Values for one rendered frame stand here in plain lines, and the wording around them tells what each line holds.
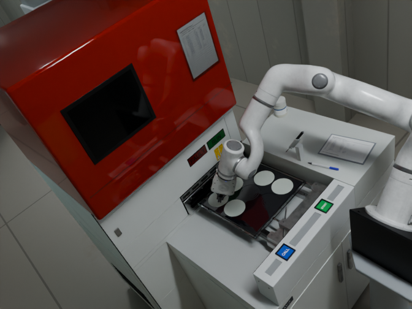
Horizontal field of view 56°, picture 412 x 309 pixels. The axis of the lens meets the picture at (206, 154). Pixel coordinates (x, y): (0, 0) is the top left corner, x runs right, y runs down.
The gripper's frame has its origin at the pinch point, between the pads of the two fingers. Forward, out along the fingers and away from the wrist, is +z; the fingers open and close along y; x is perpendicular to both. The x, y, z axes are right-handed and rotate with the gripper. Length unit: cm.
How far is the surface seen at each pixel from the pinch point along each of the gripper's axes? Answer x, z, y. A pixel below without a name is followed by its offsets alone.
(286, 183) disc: 11.6, -4.7, 29.1
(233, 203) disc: 2.6, 5.7, 6.9
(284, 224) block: -12.2, -4.9, 27.6
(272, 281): -41.4, -7.6, 21.3
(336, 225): -12, -9, 48
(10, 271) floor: 34, 177, -147
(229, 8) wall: 259, 18, -11
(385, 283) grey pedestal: -36, -11, 62
